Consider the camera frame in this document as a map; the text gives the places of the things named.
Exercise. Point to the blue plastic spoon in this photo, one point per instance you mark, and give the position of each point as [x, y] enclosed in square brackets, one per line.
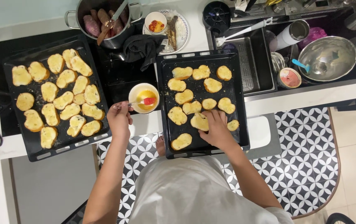
[299, 64]

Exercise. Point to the person's left hand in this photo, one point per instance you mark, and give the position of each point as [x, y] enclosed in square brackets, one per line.
[119, 121]

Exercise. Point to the purple plastic bag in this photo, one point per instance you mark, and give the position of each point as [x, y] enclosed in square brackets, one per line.
[315, 33]

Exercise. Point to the pile of purple sweet potatoes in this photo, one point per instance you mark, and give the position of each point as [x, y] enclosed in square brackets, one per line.
[91, 25]

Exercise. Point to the black curved object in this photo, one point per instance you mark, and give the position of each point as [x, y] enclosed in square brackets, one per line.
[339, 218]

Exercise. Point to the person's white shirt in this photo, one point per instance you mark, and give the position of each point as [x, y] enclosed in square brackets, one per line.
[193, 193]

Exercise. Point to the black and white patterned mat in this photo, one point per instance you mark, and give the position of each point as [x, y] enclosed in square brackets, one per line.
[302, 155]

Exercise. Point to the white bowl of melted butter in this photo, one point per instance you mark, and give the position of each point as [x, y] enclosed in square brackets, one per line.
[136, 91]

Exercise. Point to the batch of garlic bread slices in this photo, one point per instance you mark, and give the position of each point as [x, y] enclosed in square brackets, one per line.
[21, 75]
[182, 73]

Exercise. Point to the single toasted bread piece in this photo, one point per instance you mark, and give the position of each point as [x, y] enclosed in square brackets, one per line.
[198, 122]

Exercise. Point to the patterned white plate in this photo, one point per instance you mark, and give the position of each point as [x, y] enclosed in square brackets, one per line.
[182, 32]

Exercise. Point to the person's foot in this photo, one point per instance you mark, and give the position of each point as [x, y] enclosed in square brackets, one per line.
[160, 146]

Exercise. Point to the black glass cooktop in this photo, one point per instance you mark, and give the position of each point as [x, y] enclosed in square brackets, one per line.
[122, 77]

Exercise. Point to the white steel tumbler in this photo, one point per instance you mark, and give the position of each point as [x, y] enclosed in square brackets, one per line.
[285, 37]

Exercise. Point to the steel cooking pot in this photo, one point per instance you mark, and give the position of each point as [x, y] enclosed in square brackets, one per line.
[117, 42]

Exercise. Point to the white dish brush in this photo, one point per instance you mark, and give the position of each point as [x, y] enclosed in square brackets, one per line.
[243, 31]

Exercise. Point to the steel mixing bowl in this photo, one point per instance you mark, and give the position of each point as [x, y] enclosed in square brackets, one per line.
[330, 59]

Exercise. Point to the clear glass cup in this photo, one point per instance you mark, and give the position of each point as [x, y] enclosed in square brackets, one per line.
[277, 61]

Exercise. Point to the person's right hand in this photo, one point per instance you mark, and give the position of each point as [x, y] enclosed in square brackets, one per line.
[218, 132]

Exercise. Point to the steel perforated drain tray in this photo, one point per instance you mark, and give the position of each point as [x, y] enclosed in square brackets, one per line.
[254, 65]

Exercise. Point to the small white sauce bowl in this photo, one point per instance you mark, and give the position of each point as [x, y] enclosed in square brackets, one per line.
[155, 23]

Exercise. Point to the black cloth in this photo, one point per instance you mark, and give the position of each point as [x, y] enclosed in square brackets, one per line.
[142, 48]

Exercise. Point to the red silicone basting brush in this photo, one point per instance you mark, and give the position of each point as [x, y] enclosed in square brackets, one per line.
[149, 101]

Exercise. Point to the fried fish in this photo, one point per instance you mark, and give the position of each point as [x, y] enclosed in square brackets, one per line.
[171, 32]

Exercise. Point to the black baking tray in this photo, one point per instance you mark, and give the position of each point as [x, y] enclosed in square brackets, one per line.
[237, 102]
[36, 90]

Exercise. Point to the dish rack with utensils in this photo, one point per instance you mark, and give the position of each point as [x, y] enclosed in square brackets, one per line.
[290, 9]

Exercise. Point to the bowl with pink inside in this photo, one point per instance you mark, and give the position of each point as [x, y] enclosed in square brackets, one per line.
[289, 78]

